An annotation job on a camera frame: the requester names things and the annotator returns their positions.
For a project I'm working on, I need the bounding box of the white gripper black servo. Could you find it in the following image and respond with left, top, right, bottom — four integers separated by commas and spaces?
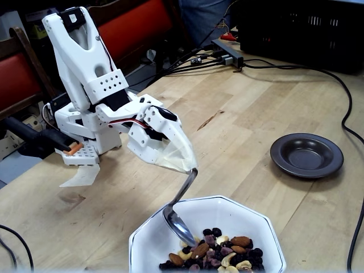
126, 104, 194, 166

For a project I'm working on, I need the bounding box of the beige masking tape wrap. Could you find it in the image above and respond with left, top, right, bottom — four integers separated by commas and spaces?
155, 135, 199, 175

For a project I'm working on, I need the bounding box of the wooden chair red cushion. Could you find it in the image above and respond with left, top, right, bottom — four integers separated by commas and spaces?
0, 27, 57, 120
86, 0, 185, 69

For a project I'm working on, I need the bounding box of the beige tape sheet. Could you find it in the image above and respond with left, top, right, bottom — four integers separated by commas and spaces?
59, 163, 101, 188

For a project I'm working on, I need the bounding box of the black plastic crate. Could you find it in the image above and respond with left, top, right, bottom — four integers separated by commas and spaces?
235, 0, 364, 75

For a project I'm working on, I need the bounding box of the brown plate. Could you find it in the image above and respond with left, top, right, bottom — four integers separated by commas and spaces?
269, 133, 345, 179

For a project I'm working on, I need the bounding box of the black clamp orange tip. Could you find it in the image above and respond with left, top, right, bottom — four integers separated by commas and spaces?
3, 115, 85, 158

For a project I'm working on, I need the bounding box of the thick black cable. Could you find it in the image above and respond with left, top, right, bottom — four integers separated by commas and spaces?
233, 58, 364, 272

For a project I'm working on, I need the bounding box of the small circuit board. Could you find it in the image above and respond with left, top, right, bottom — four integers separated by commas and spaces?
189, 55, 210, 65

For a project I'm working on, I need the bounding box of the white printed box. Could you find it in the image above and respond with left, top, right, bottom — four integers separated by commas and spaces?
0, 129, 26, 162

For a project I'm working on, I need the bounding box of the yellow green packet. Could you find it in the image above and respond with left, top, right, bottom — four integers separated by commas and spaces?
30, 24, 46, 40

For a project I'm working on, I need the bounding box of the bent metal spoon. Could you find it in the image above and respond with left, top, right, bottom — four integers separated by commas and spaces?
162, 167, 199, 248

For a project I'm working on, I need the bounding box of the thin black cable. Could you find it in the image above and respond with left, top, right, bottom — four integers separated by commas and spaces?
0, 224, 35, 272

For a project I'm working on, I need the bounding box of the blue denim fabric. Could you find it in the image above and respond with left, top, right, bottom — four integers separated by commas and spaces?
178, 0, 238, 49

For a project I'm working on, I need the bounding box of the white octagonal bowl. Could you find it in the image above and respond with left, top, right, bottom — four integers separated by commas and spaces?
129, 195, 287, 273

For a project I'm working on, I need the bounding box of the grey usb hub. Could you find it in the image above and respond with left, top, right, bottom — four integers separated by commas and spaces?
210, 38, 245, 69

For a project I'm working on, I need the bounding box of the trail mix pile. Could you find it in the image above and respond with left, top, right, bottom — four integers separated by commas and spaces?
158, 226, 266, 273

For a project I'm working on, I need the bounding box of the black usb cable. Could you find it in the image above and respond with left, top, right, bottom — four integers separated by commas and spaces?
159, 44, 214, 75
158, 51, 225, 77

